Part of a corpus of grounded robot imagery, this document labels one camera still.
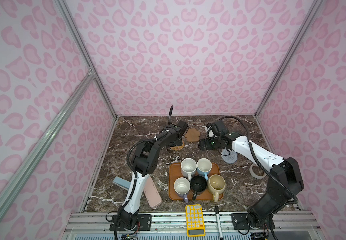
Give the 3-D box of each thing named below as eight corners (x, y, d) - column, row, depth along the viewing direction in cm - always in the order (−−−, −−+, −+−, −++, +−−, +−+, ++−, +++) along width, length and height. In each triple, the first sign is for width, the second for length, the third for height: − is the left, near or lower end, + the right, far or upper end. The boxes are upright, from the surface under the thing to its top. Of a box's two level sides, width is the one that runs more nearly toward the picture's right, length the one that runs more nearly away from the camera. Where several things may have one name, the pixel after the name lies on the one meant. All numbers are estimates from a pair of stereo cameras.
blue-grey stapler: (114, 184, 88) (111, 182, 85) (118, 178, 90) (116, 175, 87) (127, 190, 85) (125, 188, 82) (132, 184, 88) (130, 181, 85)
